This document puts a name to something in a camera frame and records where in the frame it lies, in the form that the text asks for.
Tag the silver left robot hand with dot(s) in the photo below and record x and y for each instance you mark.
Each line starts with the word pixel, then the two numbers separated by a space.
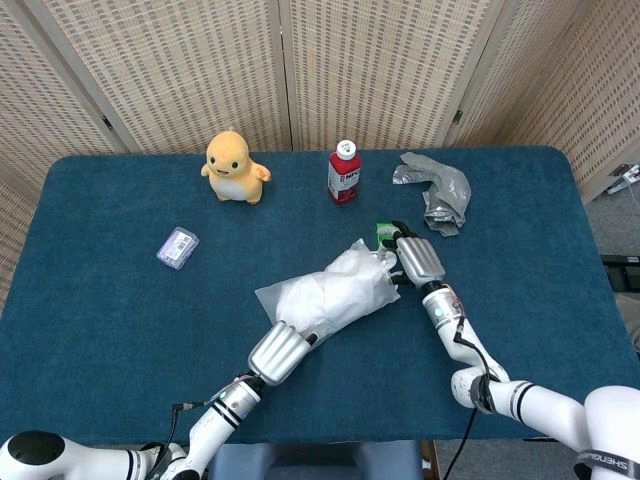
pixel 275 355

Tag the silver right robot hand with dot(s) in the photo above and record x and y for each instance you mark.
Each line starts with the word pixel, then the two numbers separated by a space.
pixel 420 260

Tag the transparent plastic bag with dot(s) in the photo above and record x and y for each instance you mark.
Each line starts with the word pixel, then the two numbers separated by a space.
pixel 270 300

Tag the white clothes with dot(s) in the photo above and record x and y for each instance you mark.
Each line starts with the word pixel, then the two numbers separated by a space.
pixel 340 290

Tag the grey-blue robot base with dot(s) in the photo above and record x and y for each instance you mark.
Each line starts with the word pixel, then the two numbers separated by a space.
pixel 310 462

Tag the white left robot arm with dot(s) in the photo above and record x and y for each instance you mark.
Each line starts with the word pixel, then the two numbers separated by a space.
pixel 225 415

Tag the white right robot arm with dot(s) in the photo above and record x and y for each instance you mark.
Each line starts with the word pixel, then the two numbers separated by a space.
pixel 540 405

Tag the crumpled silver foil bag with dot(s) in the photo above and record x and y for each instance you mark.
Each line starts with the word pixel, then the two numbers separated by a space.
pixel 447 190

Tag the green building block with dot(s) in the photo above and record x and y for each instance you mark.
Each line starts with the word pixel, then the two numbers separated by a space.
pixel 382 225

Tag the red juice bottle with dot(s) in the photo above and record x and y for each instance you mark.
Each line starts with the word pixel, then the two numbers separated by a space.
pixel 344 185

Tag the clear box purple contents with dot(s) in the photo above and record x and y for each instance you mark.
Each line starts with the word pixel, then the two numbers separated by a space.
pixel 177 247

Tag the black screen hinge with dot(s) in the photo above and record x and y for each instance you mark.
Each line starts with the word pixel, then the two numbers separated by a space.
pixel 457 116
pixel 107 122

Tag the yellow plush dinosaur toy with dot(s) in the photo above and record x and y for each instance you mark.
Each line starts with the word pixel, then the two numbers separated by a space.
pixel 232 185

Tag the dark teal tablecloth-covered table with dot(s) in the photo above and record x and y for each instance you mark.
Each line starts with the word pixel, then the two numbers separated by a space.
pixel 100 325

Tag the woven folding screen panel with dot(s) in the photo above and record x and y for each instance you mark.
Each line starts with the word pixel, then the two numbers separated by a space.
pixel 575 90
pixel 380 75
pixel 40 100
pixel 190 75

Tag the white device on floor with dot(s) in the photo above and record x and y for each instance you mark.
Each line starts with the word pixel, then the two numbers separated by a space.
pixel 631 173

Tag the black equipment frame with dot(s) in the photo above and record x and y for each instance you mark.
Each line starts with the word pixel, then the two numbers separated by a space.
pixel 625 272

